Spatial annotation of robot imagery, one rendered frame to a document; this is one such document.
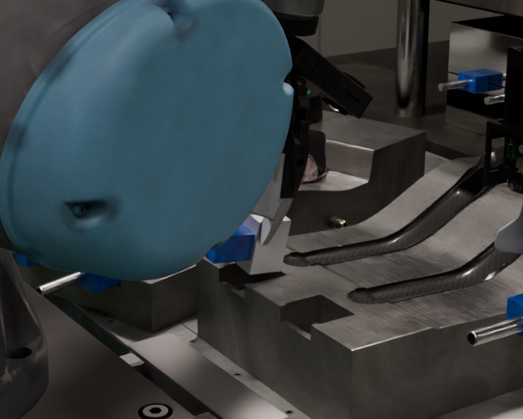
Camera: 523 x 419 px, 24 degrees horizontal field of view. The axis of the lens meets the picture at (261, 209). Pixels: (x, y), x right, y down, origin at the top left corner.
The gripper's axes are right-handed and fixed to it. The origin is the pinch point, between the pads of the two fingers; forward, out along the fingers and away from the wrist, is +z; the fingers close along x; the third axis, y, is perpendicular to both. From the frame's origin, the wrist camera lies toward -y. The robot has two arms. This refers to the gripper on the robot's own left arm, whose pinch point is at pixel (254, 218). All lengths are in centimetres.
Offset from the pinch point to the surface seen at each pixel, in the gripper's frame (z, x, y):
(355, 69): 18, -103, -92
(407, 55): 4, -69, -75
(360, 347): 3.0, 19.1, 0.8
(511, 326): -3.7, 28.9, -4.9
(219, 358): 14.8, 0.3, 1.0
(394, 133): 1.8, -26.0, -37.9
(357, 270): 3.8, 4.8, -9.7
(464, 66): 2, -58, -78
